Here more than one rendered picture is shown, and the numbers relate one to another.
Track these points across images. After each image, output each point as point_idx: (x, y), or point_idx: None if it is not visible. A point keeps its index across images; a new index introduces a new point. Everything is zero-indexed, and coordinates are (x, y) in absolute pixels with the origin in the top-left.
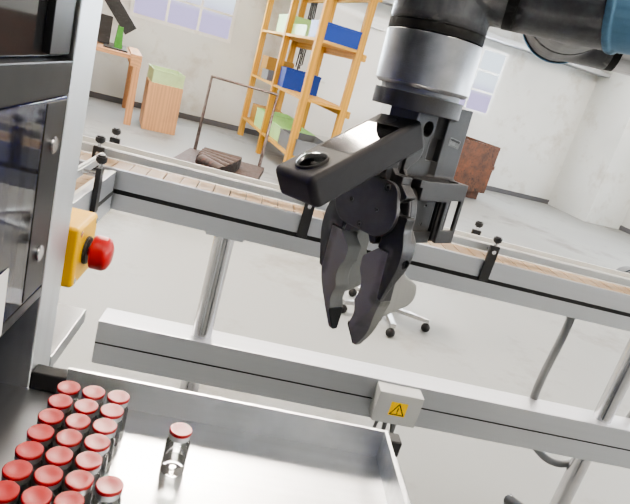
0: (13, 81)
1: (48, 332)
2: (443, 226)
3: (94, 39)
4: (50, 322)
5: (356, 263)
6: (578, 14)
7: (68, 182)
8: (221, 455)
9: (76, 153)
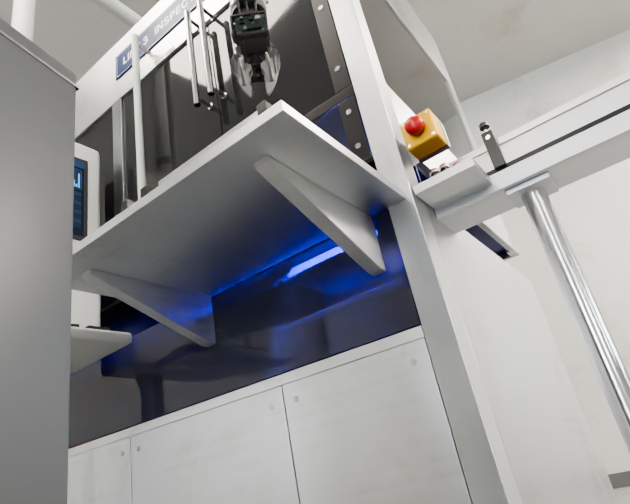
0: (313, 113)
1: (395, 174)
2: (236, 30)
3: (367, 66)
4: (395, 169)
5: (267, 64)
6: None
7: (374, 114)
8: None
9: (376, 102)
